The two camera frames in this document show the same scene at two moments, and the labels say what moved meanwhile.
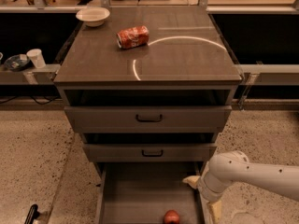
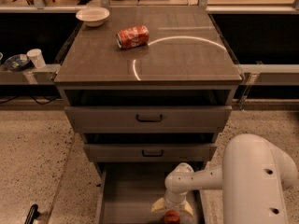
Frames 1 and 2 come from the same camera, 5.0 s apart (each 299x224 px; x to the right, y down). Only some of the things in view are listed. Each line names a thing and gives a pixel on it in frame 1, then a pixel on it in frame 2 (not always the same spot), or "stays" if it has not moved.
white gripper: x=204 y=188 to x=172 y=204
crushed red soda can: x=134 y=36 stays
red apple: x=172 y=217 stays
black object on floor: x=33 y=214 stays
